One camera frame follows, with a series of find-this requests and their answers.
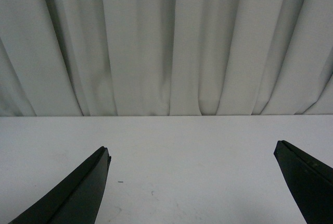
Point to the white pleated curtain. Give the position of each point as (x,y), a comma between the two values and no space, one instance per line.
(166,57)

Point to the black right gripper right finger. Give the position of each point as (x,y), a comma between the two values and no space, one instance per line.
(309,181)

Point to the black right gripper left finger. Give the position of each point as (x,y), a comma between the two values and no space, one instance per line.
(77,198)

